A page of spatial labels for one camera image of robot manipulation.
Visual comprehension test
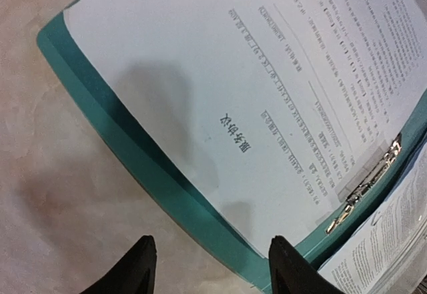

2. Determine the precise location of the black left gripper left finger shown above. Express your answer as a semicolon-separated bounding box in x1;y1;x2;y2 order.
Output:
81;235;157;294

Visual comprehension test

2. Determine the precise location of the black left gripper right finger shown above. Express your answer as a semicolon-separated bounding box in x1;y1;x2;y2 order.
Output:
268;235;343;294

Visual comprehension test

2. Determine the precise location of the metal folder clip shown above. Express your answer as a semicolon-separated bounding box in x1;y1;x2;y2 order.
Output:
325;133;402;235

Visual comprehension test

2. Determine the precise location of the white paper stack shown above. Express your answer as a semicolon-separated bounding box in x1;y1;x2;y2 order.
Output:
64;0;426;254

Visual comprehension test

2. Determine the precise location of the green file folder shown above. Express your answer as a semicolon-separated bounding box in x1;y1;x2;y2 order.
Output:
37;0;426;293

